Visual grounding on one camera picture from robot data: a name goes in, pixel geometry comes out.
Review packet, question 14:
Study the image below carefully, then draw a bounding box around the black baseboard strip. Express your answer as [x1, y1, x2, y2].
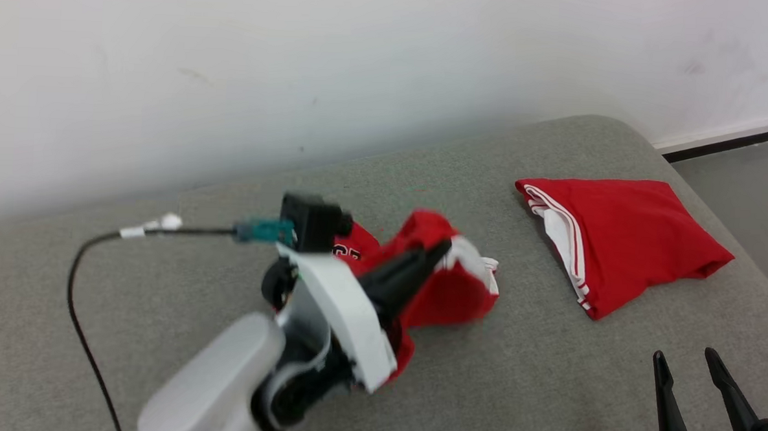
[661, 118, 768, 168]

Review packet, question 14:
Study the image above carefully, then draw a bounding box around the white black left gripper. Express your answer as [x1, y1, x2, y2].
[271, 232, 454, 398]

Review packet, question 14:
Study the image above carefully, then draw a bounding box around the red white jersey garment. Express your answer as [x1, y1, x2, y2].
[509, 173, 740, 327]
[324, 204, 504, 387]

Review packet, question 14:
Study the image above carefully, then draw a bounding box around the white cable label tag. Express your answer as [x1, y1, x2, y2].
[118, 210, 185, 243]

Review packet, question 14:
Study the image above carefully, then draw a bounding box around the black cable with teal connector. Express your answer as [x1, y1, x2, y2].
[60, 209, 298, 431]

